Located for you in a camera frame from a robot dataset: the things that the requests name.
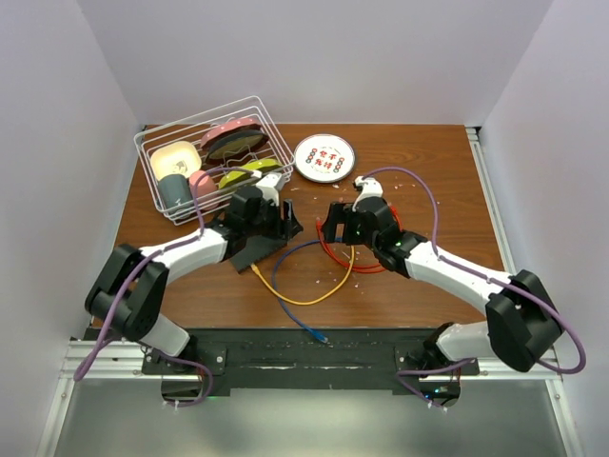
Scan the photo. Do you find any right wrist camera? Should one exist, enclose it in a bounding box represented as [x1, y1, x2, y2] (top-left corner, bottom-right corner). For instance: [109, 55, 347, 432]
[351, 176, 383, 212]

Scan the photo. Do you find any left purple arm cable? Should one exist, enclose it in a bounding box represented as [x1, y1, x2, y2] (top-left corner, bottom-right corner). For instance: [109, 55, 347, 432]
[72, 165, 261, 382]

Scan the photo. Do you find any pink dotted plate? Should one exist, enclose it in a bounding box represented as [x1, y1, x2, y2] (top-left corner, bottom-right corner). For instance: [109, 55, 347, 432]
[200, 117, 262, 150]

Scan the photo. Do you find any yellow ethernet cable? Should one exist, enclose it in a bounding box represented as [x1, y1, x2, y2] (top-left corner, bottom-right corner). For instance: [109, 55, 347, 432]
[250, 245, 356, 306]

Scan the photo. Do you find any white patterned round plate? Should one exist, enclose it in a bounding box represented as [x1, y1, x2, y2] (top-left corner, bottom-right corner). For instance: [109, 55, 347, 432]
[294, 134, 356, 184]

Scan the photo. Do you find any aluminium frame rail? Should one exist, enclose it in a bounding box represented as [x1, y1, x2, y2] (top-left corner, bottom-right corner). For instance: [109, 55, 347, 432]
[465, 125, 584, 457]

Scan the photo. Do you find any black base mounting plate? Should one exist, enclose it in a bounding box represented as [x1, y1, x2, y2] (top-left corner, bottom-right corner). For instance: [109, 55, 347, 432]
[142, 327, 481, 397]

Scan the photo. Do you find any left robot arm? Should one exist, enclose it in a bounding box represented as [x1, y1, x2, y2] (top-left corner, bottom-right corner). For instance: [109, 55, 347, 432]
[85, 186, 304, 373]

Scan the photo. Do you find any grey cup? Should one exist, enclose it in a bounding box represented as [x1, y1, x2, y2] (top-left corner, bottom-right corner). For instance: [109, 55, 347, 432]
[158, 174, 192, 211]

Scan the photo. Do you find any white wire dish rack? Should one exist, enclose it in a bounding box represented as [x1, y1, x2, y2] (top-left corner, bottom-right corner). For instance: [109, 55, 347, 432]
[133, 95, 294, 225]

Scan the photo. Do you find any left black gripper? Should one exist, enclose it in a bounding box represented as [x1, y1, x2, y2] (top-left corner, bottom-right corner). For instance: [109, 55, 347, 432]
[244, 195, 302, 241]

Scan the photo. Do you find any pink cup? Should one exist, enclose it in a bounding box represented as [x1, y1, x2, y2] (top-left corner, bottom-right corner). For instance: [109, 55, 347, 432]
[188, 170, 218, 211]

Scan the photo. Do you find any cream square bowl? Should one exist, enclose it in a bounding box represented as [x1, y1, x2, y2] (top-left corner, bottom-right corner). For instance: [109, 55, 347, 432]
[150, 141, 202, 181]

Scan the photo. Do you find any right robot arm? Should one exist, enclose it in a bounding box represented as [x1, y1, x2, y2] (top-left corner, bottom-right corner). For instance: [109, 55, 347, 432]
[322, 197, 564, 374]

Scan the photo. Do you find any yellow-green plate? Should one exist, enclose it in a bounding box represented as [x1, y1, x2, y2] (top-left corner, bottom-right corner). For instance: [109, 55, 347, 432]
[218, 158, 281, 189]

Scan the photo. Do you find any red ethernet cable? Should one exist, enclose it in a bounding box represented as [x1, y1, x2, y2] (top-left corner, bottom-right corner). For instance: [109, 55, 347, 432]
[315, 203, 403, 275]

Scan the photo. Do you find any black network switch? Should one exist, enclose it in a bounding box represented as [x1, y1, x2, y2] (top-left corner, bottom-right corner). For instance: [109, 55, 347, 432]
[230, 235, 288, 273]

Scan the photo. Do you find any dark brown plate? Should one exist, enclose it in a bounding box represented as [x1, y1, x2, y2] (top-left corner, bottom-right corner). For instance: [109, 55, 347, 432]
[204, 129, 268, 165]

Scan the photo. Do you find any blue ethernet cable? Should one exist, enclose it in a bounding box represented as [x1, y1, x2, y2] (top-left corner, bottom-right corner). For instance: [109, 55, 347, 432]
[270, 235, 344, 344]

